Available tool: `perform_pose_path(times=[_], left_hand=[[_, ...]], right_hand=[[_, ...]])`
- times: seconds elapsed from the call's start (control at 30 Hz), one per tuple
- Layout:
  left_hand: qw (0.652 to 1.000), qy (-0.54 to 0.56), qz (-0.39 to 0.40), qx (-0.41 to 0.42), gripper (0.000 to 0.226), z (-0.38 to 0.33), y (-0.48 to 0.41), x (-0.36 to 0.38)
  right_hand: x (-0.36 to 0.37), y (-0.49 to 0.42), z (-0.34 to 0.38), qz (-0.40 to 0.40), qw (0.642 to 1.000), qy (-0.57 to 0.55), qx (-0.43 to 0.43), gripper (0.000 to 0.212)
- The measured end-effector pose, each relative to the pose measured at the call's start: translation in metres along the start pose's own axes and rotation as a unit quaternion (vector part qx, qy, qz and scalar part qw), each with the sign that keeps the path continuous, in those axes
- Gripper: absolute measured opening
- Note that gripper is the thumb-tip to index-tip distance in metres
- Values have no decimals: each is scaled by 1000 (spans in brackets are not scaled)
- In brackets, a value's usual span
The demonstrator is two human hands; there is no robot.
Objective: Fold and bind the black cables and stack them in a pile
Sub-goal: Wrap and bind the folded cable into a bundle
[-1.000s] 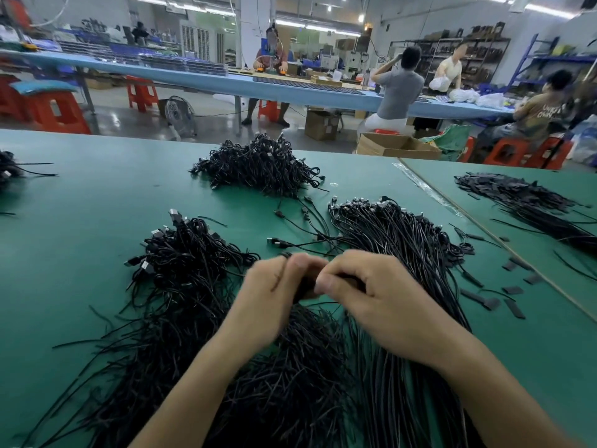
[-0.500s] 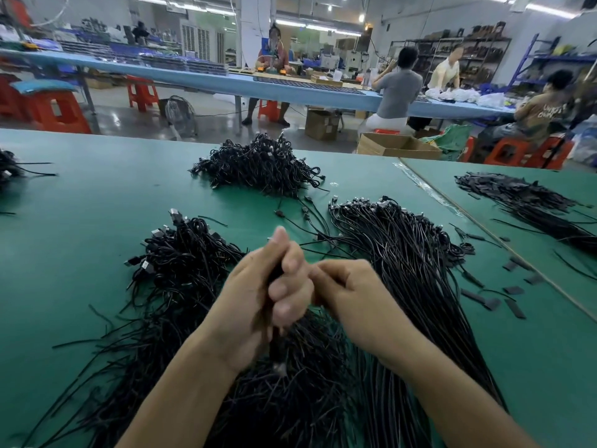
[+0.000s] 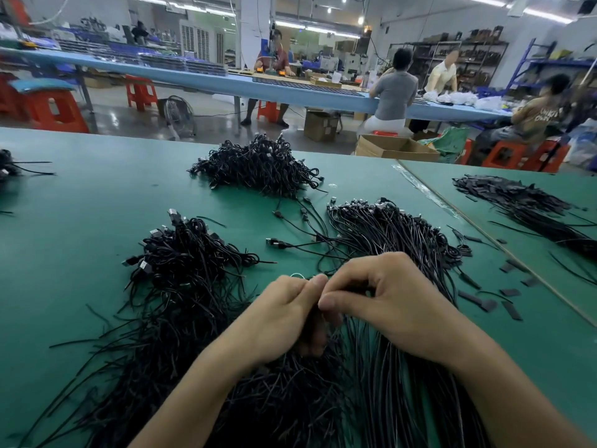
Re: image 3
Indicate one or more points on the person's left hand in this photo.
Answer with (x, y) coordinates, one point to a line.
(266, 322)

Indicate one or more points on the person's right hand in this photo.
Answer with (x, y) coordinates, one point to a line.
(406, 308)

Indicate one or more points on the person's left forearm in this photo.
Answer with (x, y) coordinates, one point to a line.
(182, 410)

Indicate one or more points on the scattered dark tie pieces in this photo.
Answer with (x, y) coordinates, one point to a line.
(511, 310)

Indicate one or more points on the open cardboard box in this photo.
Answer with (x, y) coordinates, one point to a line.
(396, 147)

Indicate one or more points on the green bag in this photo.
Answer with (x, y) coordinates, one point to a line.
(450, 142)

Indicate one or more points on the red plastic stool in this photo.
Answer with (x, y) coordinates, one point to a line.
(141, 92)
(508, 154)
(7, 96)
(269, 111)

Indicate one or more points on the small cardboard box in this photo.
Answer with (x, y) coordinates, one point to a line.
(322, 125)

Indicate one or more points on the pile of white bags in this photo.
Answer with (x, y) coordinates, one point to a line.
(466, 99)

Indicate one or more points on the grey floor fan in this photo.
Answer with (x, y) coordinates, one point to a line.
(176, 116)

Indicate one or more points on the long blue workbench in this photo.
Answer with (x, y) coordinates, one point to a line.
(241, 84)

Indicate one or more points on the metal storage shelf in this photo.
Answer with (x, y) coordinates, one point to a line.
(462, 56)

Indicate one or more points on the blue metal rack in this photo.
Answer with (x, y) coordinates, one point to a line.
(550, 62)

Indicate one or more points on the white pillar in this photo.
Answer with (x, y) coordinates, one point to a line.
(254, 30)

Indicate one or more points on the red stool with blue seat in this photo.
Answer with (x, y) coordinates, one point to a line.
(51, 105)

